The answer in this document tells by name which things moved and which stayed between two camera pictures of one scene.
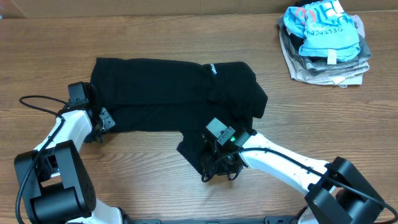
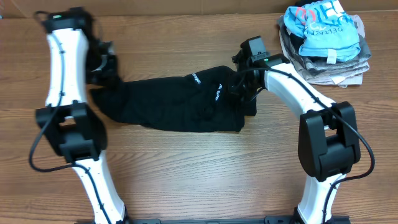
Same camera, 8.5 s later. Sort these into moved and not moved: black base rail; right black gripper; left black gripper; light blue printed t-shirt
Moved: left black gripper; right black gripper
Not moved: black base rail; light blue printed t-shirt
